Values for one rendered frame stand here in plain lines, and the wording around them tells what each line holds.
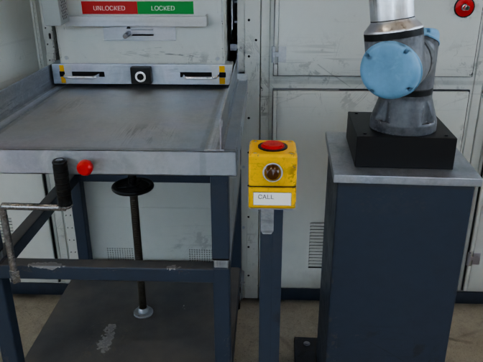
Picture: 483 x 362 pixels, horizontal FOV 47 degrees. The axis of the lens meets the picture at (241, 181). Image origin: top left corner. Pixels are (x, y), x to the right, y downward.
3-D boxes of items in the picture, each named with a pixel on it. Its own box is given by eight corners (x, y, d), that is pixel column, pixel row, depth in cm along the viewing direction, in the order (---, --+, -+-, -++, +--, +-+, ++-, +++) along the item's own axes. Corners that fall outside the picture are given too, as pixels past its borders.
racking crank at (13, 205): (7, 285, 125) (-17, 160, 114) (14, 277, 128) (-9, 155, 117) (80, 287, 124) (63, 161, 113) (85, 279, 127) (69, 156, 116)
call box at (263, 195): (295, 211, 94) (297, 154, 90) (248, 210, 94) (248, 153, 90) (293, 192, 101) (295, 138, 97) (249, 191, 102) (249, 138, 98)
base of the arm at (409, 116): (432, 120, 136) (437, 80, 133) (439, 138, 122) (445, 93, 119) (369, 117, 139) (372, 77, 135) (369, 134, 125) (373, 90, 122)
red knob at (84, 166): (91, 177, 113) (90, 162, 112) (75, 177, 114) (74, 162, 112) (98, 169, 118) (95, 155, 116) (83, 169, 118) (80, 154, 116)
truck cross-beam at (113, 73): (233, 85, 166) (232, 65, 163) (54, 83, 168) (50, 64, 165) (233, 80, 170) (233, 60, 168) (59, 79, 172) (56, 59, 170)
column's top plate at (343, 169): (444, 141, 150) (445, 133, 150) (481, 187, 121) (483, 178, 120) (325, 138, 153) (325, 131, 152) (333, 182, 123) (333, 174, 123)
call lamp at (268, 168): (282, 184, 91) (283, 165, 89) (261, 184, 91) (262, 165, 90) (282, 182, 92) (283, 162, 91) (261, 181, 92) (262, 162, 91)
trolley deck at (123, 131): (236, 176, 117) (236, 149, 115) (-53, 172, 119) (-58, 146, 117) (247, 98, 179) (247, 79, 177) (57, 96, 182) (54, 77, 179)
